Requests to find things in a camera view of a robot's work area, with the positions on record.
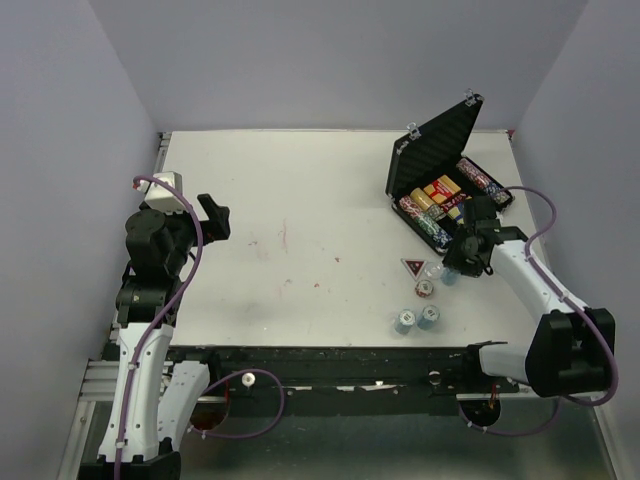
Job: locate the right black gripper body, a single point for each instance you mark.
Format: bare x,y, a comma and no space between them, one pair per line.
459,252

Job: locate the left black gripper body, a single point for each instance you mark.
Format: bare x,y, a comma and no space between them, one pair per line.
184,231

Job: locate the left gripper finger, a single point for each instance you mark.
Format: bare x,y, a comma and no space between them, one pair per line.
215,231
216,214

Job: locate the light blue chip stack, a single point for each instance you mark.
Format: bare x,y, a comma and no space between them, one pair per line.
449,277
428,317
404,321

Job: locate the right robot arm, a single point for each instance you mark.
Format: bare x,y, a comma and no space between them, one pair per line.
572,349

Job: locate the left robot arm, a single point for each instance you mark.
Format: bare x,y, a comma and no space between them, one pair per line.
152,402

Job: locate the green blue chip row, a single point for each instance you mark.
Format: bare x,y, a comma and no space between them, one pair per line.
437,233

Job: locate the clear round dealer button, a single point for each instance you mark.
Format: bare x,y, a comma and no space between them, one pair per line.
433,271

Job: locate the red triangular dealer card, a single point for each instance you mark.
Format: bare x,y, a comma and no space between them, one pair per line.
414,266

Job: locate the red white chip stack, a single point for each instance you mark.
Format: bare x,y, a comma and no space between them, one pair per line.
424,288

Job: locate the red card deck box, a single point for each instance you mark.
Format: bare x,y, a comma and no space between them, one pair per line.
442,189

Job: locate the gold chip row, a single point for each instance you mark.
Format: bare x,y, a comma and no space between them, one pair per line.
424,201

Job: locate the red white chip row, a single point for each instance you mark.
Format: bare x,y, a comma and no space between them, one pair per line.
411,208

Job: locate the black poker case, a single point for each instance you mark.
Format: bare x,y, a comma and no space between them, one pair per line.
429,151

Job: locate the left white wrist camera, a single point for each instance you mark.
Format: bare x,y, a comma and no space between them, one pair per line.
158,197

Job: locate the aluminium table edge rail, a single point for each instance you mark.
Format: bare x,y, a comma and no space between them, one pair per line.
163,146

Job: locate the aluminium frame rail left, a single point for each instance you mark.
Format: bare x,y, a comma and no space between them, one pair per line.
99,382

